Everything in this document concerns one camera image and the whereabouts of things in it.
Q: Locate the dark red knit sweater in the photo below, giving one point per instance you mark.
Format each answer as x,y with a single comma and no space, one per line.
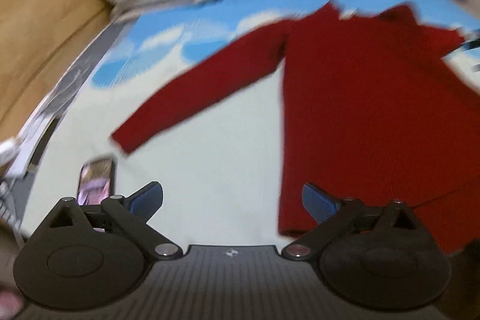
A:
370,110

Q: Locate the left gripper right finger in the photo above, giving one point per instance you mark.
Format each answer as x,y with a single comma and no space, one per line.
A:
380,258

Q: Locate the blue and white bedsheet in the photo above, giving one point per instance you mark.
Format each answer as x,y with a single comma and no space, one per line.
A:
220,170

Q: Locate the smartphone with lit screen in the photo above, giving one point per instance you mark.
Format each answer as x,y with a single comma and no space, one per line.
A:
96,181

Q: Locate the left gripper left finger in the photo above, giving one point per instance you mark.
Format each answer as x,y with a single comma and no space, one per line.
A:
85,256

